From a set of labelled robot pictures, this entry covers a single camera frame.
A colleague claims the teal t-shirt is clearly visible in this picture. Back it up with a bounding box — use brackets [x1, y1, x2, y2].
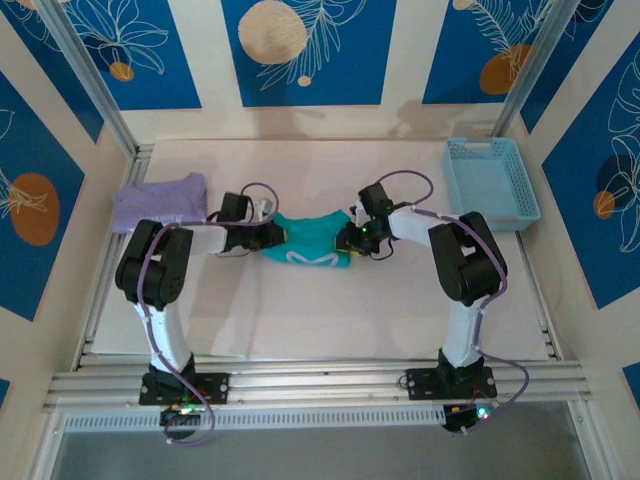
[262, 209, 351, 270]

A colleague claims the folded purple t-shirt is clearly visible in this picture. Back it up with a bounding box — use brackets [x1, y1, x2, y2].
[112, 172, 209, 234]

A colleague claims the light blue plastic basket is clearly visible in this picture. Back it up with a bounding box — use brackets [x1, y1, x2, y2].
[440, 137, 542, 234]

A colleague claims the black controller board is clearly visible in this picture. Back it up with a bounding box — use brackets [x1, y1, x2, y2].
[442, 402, 496, 435]
[159, 404, 201, 429]

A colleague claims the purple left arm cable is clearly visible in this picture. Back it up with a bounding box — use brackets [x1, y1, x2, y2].
[138, 181, 280, 447]

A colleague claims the long aluminium base rail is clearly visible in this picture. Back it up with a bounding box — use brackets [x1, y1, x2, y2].
[42, 357, 594, 412]

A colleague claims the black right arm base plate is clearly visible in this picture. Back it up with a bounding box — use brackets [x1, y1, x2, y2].
[405, 367, 497, 401]

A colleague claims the aluminium table side rail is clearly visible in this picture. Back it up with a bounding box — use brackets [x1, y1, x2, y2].
[513, 230, 566, 361]
[74, 143, 156, 359]

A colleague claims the white slotted cable duct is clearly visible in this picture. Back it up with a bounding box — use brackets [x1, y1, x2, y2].
[63, 403, 449, 435]

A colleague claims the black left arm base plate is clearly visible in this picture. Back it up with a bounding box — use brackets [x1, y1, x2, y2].
[138, 370, 231, 406]

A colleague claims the aluminium frame post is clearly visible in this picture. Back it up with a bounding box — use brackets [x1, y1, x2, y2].
[492, 0, 574, 139]
[37, 0, 142, 157]

